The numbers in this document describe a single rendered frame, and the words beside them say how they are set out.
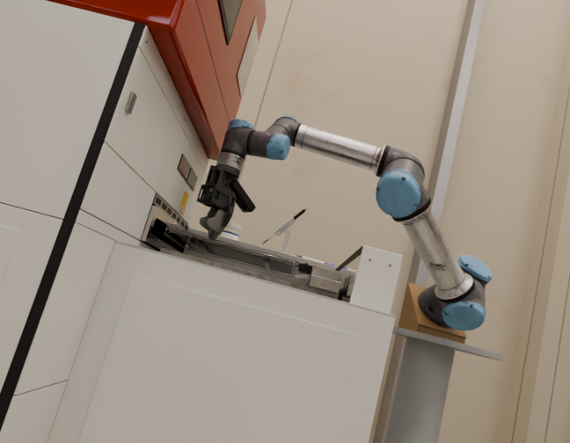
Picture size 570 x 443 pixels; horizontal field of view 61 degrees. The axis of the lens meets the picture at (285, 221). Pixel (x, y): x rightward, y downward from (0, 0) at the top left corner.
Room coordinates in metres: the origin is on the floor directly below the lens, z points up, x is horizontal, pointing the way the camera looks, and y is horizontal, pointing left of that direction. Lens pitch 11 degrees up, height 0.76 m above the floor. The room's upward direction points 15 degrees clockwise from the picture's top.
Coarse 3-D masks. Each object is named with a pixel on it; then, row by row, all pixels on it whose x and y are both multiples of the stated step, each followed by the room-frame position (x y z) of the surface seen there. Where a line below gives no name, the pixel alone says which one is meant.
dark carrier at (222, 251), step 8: (184, 240) 1.42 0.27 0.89; (208, 248) 1.45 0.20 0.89; (216, 248) 1.39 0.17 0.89; (224, 248) 1.33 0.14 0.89; (224, 256) 1.57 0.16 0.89; (232, 256) 1.50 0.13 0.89; (240, 256) 1.43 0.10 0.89; (248, 256) 1.37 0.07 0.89; (256, 256) 1.32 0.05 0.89; (256, 264) 1.55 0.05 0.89; (264, 264) 1.48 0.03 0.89; (272, 264) 1.41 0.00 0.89; (280, 264) 1.35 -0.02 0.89; (288, 272) 1.56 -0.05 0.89
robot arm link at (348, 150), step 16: (288, 128) 1.38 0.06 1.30; (304, 128) 1.38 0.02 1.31; (304, 144) 1.39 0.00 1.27; (320, 144) 1.37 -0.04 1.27; (336, 144) 1.36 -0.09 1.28; (352, 144) 1.35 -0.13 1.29; (368, 144) 1.35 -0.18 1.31; (352, 160) 1.37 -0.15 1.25; (368, 160) 1.35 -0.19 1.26; (384, 160) 1.33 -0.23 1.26; (416, 160) 1.28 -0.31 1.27
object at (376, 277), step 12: (372, 252) 1.09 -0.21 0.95; (384, 252) 1.09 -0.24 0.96; (360, 264) 1.09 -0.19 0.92; (372, 264) 1.09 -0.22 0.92; (384, 264) 1.09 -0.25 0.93; (396, 264) 1.09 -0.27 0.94; (360, 276) 1.09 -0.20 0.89; (372, 276) 1.09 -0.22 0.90; (384, 276) 1.09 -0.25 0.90; (396, 276) 1.09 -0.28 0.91; (360, 288) 1.09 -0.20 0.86; (372, 288) 1.09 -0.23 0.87; (384, 288) 1.09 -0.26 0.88; (360, 300) 1.09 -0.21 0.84; (372, 300) 1.09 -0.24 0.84; (384, 300) 1.09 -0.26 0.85; (384, 312) 1.09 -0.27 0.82
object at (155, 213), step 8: (152, 208) 1.22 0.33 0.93; (152, 216) 1.22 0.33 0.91; (160, 216) 1.28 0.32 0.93; (168, 216) 1.35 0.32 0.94; (152, 224) 1.23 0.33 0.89; (168, 224) 1.38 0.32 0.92; (176, 224) 1.46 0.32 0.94; (144, 232) 1.22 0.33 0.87; (144, 240) 1.22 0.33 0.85; (152, 240) 1.28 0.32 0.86; (160, 240) 1.35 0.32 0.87; (160, 248) 1.37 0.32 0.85; (168, 248) 1.45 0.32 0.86
